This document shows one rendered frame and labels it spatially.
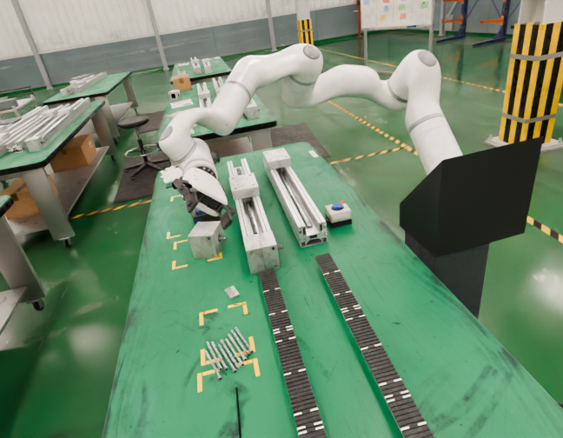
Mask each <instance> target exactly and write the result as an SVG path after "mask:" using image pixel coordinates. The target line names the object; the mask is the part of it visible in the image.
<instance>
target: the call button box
mask: <svg viewBox="0 0 563 438"><path fill-rule="evenodd" d="M332 205H333V204H330V205H327V206H325V214H326V219H325V221H326V223H327V224H328V223H329V225H330V226H331V228H332V229H333V228H337V227H341V226H345V225H349V224H352V219H351V218H352V216H351V209H350V208H349V207H348V206H347V204H346V203H343V204H342V205H343V207H342V208H341V209H333V208H332Z"/></svg>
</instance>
